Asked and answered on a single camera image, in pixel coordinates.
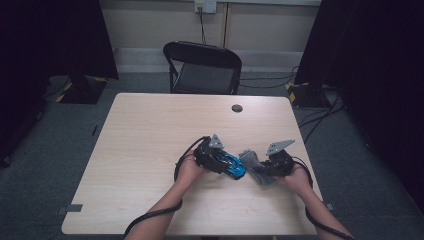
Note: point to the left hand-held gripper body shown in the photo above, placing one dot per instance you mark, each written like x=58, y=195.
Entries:
x=206, y=155

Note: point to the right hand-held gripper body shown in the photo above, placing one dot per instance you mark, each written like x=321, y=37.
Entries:
x=281, y=165

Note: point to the grey cloth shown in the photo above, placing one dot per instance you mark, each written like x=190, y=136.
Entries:
x=255, y=165

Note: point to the blue toy car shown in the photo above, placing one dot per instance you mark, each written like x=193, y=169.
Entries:
x=238, y=170

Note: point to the person's left hand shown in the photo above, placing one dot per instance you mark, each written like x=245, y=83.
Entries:
x=188, y=171

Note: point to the person's right hand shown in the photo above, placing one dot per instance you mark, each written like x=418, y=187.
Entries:
x=300, y=181

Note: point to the round table grommet hole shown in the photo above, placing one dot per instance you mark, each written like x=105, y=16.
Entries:
x=237, y=108

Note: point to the grey tape strip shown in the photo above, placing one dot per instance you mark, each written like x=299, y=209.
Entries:
x=330, y=206
x=75, y=208

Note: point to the black stand base yellow tape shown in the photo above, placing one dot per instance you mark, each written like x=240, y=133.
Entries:
x=306, y=96
x=83, y=93

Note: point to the black folding chair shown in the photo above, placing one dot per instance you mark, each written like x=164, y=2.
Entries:
x=200, y=53

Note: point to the small black floor tape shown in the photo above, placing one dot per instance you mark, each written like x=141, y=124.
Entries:
x=95, y=130

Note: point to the black curtain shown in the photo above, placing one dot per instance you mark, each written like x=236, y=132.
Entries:
x=50, y=33
x=383, y=66

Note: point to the thin wall conduit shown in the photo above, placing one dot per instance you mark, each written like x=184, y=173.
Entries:
x=226, y=25

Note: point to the white wall socket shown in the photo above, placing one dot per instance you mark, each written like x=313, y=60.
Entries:
x=210, y=6

